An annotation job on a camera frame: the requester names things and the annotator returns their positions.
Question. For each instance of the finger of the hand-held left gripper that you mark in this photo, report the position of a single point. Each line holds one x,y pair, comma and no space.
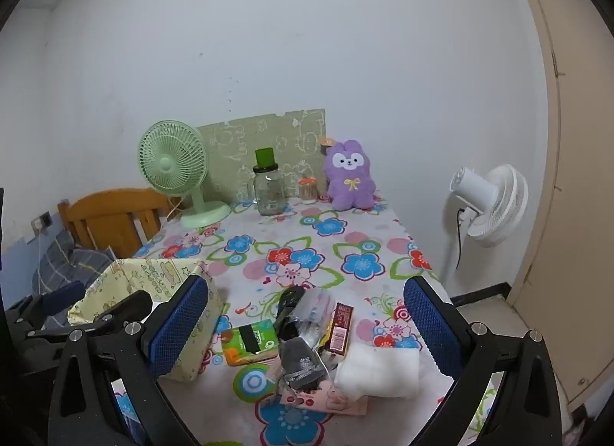
127,307
65,297

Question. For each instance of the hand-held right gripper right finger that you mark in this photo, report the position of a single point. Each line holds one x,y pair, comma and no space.
429,321

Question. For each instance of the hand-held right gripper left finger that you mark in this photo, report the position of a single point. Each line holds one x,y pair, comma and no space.
182,321

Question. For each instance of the yellow printed fabric storage box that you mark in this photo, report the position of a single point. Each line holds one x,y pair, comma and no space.
144,283

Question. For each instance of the white towel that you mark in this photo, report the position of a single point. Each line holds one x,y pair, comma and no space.
379,371

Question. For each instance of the green tissue pack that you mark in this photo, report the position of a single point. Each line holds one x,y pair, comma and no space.
261,333

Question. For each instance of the red brown snack packet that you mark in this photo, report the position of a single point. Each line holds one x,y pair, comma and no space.
340,328

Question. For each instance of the black plastic bag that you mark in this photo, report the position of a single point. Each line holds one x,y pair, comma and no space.
289,302

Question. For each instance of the clear plastic bag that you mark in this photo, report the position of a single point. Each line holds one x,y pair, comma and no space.
316,311

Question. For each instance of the pink cat print tissue pack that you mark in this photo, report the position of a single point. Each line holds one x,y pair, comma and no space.
345,405

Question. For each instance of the grey sock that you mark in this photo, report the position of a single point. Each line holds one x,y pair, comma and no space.
300,362

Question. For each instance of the blue plaid bedding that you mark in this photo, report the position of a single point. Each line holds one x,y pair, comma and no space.
67,259

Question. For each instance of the floral tablecloth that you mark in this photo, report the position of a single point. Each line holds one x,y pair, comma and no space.
345,239

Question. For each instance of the white standing fan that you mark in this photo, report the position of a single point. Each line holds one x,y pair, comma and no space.
489,206

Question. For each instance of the green desk fan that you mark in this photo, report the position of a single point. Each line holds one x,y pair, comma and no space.
168,163

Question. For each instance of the glass jar with green lid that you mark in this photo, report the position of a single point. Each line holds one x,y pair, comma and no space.
268,191

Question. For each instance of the purple plush toy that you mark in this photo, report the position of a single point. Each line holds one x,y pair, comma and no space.
350,177

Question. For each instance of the small jar with orange lid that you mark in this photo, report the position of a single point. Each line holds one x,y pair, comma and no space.
307,190

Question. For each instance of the beige door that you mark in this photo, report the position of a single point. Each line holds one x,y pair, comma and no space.
575,187

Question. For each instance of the green patterned board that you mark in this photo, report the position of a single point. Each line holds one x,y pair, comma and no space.
288,134

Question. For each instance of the wall socket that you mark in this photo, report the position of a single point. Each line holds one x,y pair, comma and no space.
42,222

